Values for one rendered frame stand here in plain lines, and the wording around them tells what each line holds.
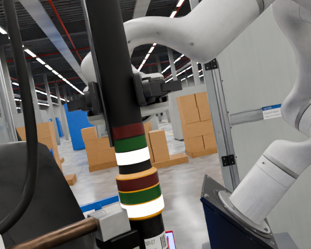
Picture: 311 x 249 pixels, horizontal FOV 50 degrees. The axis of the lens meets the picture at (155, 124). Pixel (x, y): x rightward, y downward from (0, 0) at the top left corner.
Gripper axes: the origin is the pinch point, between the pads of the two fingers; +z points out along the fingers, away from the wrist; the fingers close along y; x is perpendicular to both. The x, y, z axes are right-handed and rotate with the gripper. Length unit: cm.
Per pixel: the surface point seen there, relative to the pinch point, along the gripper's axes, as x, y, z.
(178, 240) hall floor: -145, 4, -315
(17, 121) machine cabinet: 41, 436, -977
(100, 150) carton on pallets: -88, 187, -902
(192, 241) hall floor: -145, -11, -306
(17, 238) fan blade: -11.9, 12.1, 2.5
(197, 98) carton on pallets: 6, -101, -812
